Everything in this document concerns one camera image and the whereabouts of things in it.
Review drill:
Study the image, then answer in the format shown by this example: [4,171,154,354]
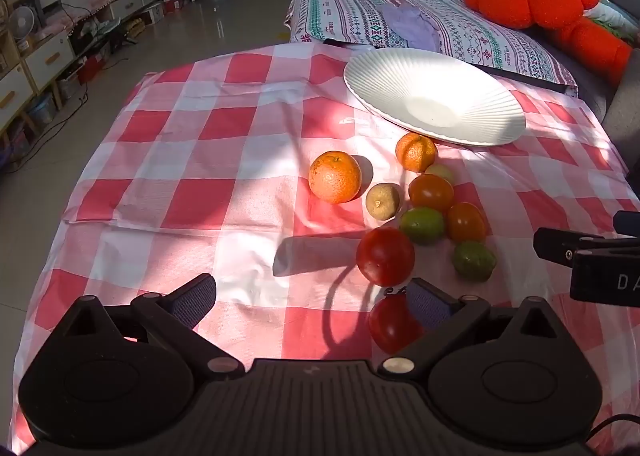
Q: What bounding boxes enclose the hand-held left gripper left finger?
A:
[62,273,246,379]

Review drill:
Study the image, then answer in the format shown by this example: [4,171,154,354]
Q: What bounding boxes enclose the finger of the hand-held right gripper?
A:
[614,210,640,236]
[532,227,640,265]

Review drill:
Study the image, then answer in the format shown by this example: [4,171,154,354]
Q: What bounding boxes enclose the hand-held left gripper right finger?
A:
[377,279,566,378]

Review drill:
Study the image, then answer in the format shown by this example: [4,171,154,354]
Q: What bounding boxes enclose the red tomato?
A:
[356,227,416,287]
[368,293,426,355]

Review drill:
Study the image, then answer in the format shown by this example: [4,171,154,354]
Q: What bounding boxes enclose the green lime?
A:
[399,207,445,245]
[452,241,497,282]

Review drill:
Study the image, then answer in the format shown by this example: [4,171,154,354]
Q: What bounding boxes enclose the orange tomato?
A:
[408,173,455,213]
[446,201,487,243]

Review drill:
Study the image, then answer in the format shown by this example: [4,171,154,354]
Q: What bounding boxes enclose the brown longan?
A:
[365,183,402,221]

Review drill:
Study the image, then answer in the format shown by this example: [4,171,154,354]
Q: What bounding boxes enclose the small orange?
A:
[395,132,439,173]

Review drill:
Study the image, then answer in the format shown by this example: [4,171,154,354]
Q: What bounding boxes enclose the white ribbed plate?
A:
[343,48,527,146]

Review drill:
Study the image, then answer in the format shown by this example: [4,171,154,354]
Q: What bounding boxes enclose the orange pumpkin plush pillow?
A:
[435,0,640,152]

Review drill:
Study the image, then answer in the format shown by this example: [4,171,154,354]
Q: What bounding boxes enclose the yellow-green fruit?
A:
[424,162,456,186]

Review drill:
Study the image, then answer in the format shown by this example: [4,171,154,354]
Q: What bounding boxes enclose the red white checked tablecloth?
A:
[10,42,640,454]

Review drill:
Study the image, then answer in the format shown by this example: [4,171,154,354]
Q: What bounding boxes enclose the large orange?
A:
[308,150,362,204]

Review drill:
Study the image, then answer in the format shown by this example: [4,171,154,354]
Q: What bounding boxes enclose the small orange persimmon plush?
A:
[547,16,633,87]

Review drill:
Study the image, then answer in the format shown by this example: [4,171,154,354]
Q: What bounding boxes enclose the blue plastic storage bin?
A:
[27,94,56,124]

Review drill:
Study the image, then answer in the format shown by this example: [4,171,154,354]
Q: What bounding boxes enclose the purple cloth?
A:
[380,4,443,51]

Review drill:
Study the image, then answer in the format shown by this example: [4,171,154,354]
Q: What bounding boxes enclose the wooden cabinet white drawers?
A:
[0,29,76,132]

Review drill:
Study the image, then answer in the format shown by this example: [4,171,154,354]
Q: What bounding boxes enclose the patterned bed pillow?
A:
[284,0,580,97]

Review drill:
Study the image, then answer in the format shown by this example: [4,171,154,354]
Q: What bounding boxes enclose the small desk fan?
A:
[10,5,35,42]

